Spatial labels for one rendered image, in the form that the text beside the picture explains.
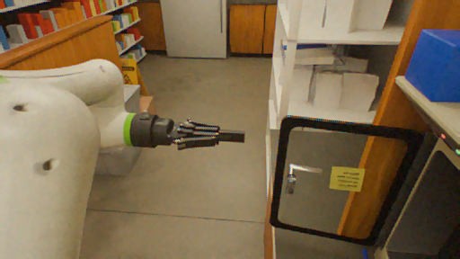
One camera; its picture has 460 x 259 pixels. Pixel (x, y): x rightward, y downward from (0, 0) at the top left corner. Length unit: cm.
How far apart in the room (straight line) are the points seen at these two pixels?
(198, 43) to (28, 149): 517
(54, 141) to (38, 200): 5
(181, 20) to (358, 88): 410
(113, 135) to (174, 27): 474
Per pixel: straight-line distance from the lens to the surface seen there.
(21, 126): 30
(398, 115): 75
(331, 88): 169
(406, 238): 92
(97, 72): 72
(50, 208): 32
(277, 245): 95
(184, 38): 544
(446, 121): 50
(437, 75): 54
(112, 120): 77
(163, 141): 74
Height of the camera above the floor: 171
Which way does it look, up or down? 34 degrees down
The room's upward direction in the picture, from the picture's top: straight up
